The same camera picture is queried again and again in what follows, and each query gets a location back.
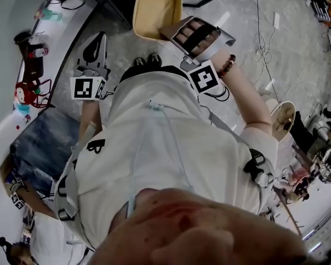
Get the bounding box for red and white can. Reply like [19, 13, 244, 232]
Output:
[27, 46, 50, 58]

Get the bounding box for black pouch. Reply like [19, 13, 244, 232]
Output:
[13, 31, 45, 80]

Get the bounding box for person's head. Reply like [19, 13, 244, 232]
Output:
[89, 187, 307, 265]

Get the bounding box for grey harness strap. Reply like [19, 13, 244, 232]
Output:
[56, 121, 96, 222]

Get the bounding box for small blue toy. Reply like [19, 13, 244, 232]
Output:
[14, 103, 31, 121]

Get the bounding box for black harness buckle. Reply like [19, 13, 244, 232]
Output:
[242, 147, 274, 188]

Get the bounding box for dark beaded bracelet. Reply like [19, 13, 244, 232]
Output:
[218, 54, 237, 80]

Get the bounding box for teal and red toy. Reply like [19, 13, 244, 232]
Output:
[34, 8, 63, 24]

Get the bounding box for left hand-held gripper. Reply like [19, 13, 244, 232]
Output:
[70, 32, 111, 102]

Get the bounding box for person's white shirt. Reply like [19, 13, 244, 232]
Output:
[56, 70, 280, 252]

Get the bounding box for person's right forearm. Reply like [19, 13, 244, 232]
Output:
[211, 50, 274, 127]

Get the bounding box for yellow square bowl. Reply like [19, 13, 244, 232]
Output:
[132, 0, 183, 43]

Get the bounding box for person's right hand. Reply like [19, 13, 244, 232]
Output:
[172, 20, 221, 54]

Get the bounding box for red round toy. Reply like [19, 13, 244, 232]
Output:
[13, 78, 54, 109]

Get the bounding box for light blue cord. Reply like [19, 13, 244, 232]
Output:
[125, 99, 195, 218]

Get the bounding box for person's left forearm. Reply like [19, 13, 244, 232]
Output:
[79, 99, 103, 138]

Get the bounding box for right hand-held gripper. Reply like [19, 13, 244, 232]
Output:
[159, 15, 237, 95]

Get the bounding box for person's right shoe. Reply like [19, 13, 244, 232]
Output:
[148, 52, 162, 66]

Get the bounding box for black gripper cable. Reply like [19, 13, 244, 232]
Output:
[202, 82, 231, 103]

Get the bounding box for white floor cable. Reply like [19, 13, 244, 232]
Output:
[252, 0, 280, 99]

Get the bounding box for person's black shorts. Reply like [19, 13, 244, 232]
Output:
[118, 65, 193, 86]

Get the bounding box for round wooden stool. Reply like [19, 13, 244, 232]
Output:
[271, 100, 297, 143]

